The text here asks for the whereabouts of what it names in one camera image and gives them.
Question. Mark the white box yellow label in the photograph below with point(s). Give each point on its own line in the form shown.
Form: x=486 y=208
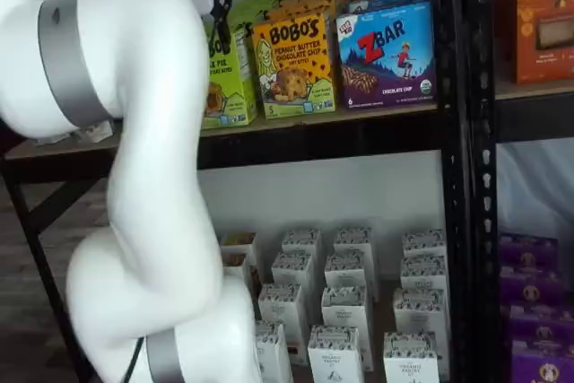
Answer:
x=238 y=241
x=235 y=268

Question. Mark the purple snack box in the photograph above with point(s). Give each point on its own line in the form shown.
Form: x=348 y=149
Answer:
x=545 y=365
x=542 y=324
x=533 y=286
x=529 y=250

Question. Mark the white organic pantry box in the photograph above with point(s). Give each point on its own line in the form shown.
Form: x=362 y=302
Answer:
x=335 y=356
x=274 y=356
x=292 y=273
x=281 y=309
x=420 y=313
x=346 y=273
x=354 y=241
x=424 y=244
x=411 y=358
x=301 y=244
x=346 y=311
x=424 y=273

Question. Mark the black metal shelf rack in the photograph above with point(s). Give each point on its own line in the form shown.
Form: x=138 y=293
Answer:
x=336 y=141
x=529 y=118

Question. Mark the white plastic sheet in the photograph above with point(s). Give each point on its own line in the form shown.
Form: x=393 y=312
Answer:
x=533 y=190

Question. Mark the large orange cereal box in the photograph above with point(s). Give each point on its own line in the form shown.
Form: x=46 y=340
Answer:
x=542 y=6

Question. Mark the blue Zbar box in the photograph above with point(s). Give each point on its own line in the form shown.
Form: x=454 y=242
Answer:
x=385 y=55
x=390 y=2

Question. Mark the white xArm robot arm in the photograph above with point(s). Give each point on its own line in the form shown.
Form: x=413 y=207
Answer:
x=157 y=132

